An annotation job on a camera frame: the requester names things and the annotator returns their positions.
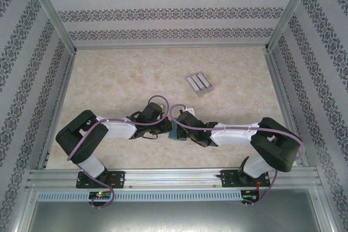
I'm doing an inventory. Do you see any aluminium side rail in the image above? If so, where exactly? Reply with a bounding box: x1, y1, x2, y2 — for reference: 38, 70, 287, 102
36, 52, 78, 169

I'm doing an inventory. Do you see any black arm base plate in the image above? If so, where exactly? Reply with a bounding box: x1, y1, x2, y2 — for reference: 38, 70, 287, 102
220, 168, 274, 189
77, 170, 126, 190

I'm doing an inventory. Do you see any teal leather card holder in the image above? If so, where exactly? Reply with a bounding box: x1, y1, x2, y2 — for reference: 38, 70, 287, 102
167, 123, 188, 142

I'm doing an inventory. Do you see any small circuit board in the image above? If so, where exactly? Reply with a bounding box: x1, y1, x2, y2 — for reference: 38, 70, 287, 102
89, 191, 113, 200
241, 189, 260, 202

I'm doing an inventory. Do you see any aluminium mounting rail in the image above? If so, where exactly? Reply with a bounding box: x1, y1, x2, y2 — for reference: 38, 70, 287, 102
26, 168, 320, 189

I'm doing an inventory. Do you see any grey sheet metal panel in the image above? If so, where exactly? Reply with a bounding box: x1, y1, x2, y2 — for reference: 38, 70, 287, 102
16, 199, 327, 232

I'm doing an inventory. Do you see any slotted grey cable duct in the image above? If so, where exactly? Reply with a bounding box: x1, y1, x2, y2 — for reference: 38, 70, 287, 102
36, 190, 243, 202

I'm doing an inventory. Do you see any aluminium frame post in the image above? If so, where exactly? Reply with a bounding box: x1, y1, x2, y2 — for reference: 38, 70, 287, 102
27, 0, 78, 55
265, 0, 319, 53

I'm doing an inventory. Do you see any grey metal ridged block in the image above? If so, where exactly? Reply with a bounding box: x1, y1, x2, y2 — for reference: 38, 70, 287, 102
185, 72, 215, 97

